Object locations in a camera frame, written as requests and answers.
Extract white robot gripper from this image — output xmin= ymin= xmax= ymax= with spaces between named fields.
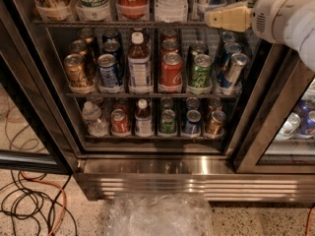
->
xmin=204 ymin=0 xmax=315 ymax=44

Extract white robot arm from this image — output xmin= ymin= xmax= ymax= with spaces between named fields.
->
xmin=204 ymin=0 xmax=315 ymax=71

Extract silver blue slim can front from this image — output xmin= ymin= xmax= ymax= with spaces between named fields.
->
xmin=220 ymin=53 xmax=249 ymax=89

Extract green can middle shelf front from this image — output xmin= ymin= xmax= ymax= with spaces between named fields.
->
xmin=188 ymin=54 xmax=212 ymax=89

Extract green can shelf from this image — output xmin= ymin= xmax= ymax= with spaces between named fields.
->
xmin=188 ymin=54 xmax=212 ymax=89
xmin=159 ymin=109 xmax=176 ymax=134

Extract clear water bottle top shelf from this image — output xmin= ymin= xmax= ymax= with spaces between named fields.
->
xmin=155 ymin=0 xmax=188 ymax=23

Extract clear water bottle shelf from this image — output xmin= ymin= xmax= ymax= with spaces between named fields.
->
xmin=82 ymin=101 xmax=108 ymax=138
xmin=155 ymin=0 xmax=188 ymax=23

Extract red coke can middle front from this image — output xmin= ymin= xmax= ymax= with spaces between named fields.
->
xmin=159 ymin=52 xmax=183 ymax=87

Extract gold can bottom shelf front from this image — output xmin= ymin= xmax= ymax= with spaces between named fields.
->
xmin=205 ymin=110 xmax=226 ymax=135

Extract blue can right compartment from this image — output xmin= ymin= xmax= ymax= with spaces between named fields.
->
xmin=295 ymin=111 xmax=315 ymax=139

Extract blue can bottom shelf front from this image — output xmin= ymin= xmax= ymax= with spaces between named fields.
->
xmin=182 ymin=110 xmax=201 ymax=136

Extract green can bottom shelf front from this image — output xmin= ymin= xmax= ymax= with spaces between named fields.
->
xmin=159 ymin=109 xmax=176 ymax=134

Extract stainless steel fridge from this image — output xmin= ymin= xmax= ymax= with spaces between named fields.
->
xmin=4 ymin=0 xmax=315 ymax=202

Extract brown tea bottle bottom shelf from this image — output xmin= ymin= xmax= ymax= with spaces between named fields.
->
xmin=135 ymin=98 xmax=153 ymax=137

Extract blue pepsi can middle front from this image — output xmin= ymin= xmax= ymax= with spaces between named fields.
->
xmin=97 ymin=54 xmax=122 ymax=88

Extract red can bottom shelf front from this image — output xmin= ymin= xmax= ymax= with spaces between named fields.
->
xmin=110 ymin=108 xmax=130 ymax=134

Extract gold can middle shelf front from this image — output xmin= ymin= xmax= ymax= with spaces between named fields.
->
xmin=64 ymin=53 xmax=90 ymax=88

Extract clear water bottle bottom shelf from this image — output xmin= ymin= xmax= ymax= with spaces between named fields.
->
xmin=82 ymin=101 xmax=108 ymax=138

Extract open glass fridge door left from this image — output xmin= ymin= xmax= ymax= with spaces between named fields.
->
xmin=0 ymin=0 xmax=78 ymax=174

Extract brown iced tea bottle middle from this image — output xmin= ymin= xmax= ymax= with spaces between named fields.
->
xmin=127 ymin=31 xmax=152 ymax=88

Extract clear plastic bag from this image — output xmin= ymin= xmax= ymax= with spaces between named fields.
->
xmin=105 ymin=194 xmax=214 ymax=236

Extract orange cable right floor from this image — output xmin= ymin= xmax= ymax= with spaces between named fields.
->
xmin=304 ymin=205 xmax=315 ymax=236

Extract orange cable floor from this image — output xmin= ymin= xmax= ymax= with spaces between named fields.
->
xmin=304 ymin=205 xmax=315 ymax=236
xmin=19 ymin=170 xmax=68 ymax=236

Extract orange cable left floor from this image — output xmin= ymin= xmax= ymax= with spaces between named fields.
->
xmin=19 ymin=170 xmax=68 ymax=236

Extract black cables on floor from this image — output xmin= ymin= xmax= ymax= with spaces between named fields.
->
xmin=0 ymin=170 xmax=79 ymax=236

